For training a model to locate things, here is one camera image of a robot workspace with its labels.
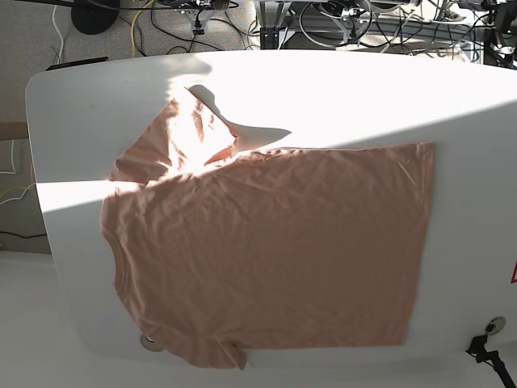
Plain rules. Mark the peach pink T-shirt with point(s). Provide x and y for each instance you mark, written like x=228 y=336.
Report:
x=218 y=251

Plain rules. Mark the aluminium frame post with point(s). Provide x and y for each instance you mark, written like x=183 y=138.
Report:
x=270 y=16

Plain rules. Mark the black round stand base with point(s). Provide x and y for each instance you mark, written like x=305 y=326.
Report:
x=90 y=19

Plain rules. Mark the black cable clamp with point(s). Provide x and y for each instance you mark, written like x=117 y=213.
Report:
x=477 y=350

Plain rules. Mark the round metal table grommet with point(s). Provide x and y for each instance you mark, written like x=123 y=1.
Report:
x=149 y=344

